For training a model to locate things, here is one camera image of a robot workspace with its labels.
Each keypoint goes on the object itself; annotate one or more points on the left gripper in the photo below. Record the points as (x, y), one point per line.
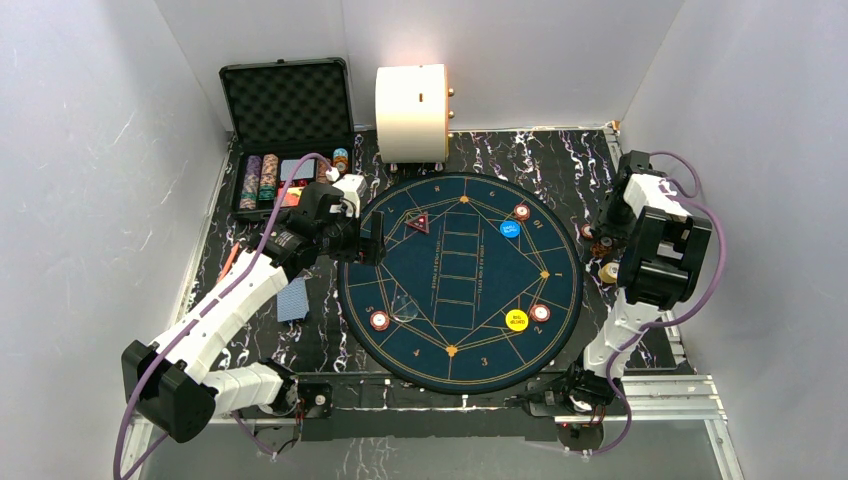
(361, 240)

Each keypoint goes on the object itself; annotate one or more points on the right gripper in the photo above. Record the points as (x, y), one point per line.
(603, 223)

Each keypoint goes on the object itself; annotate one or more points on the red poker chip stack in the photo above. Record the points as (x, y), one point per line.
(586, 232)

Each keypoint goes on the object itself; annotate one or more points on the brown poker chip stack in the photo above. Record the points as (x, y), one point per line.
(600, 250)

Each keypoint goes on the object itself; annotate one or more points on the clear dealer button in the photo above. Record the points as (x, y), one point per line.
(404, 309)

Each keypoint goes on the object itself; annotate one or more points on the red chips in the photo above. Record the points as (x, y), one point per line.
(379, 320)
(540, 313)
(522, 212)

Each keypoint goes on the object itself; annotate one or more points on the blue small blind button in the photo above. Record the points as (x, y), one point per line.
(510, 229)

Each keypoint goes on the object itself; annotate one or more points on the yellow big blind button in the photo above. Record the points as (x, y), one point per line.
(516, 320)

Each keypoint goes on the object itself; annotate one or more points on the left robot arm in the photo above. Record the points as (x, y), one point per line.
(172, 382)

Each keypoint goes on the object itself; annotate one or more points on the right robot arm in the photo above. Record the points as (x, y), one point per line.
(666, 236)

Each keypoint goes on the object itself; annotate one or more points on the red triangular all-in marker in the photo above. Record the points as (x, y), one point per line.
(420, 223)

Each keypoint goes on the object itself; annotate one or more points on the yellow poker chip stack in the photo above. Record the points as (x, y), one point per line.
(608, 273)

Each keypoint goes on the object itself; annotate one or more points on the blue playing card deck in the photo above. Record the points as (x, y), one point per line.
(293, 302)

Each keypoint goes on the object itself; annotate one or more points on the red card box in case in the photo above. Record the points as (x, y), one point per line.
(289, 197)

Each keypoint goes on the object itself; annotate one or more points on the orange blue chip stack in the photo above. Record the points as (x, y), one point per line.
(341, 160)

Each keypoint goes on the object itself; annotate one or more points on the brown chip row in case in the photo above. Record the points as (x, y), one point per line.
(322, 167)

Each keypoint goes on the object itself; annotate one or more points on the round blue poker mat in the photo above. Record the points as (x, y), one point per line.
(465, 276)

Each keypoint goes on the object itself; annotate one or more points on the card deck in case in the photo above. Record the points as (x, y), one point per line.
(294, 169)

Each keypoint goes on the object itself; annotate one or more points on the pink green chip row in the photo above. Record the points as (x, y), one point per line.
(269, 177)

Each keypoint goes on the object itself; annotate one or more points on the purple chip row in case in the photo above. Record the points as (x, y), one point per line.
(250, 184)

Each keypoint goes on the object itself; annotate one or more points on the orange pen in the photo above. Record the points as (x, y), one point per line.
(227, 266)

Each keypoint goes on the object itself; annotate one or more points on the white cylindrical device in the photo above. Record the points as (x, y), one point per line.
(412, 114)

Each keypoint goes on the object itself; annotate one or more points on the black chip carrying case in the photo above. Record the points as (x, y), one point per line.
(285, 109)

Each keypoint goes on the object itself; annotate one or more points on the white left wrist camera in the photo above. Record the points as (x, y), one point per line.
(352, 187)

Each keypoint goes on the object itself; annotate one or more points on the aluminium frame rail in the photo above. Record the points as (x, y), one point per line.
(695, 397)

